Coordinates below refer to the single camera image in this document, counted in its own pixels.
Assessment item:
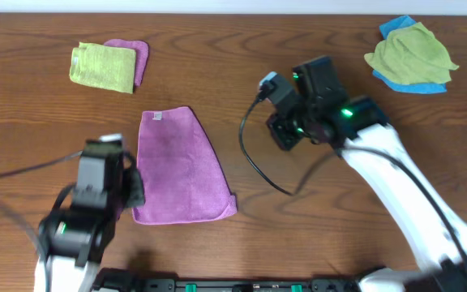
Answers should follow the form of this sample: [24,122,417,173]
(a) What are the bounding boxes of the purple microfiber cloth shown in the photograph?
[132,106,238,225]

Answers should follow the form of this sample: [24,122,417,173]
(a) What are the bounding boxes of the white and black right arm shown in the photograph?
[259,57,467,291]

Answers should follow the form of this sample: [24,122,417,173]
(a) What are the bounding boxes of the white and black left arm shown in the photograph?
[34,134,145,291]

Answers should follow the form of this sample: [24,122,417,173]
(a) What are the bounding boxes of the folded green cloth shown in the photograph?
[69,42,136,94]

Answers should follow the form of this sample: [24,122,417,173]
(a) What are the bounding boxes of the blue cloth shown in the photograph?
[372,15,447,95]

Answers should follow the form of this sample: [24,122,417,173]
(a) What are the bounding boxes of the crumpled green cloth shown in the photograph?
[364,22,459,85]

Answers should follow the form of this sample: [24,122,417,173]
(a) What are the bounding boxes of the folded purple cloth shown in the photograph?
[104,39,149,87]

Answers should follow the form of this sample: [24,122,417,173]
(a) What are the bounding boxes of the black left camera cable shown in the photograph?
[0,149,84,292]

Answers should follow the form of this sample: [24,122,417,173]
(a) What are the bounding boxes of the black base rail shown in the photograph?
[134,278,361,292]

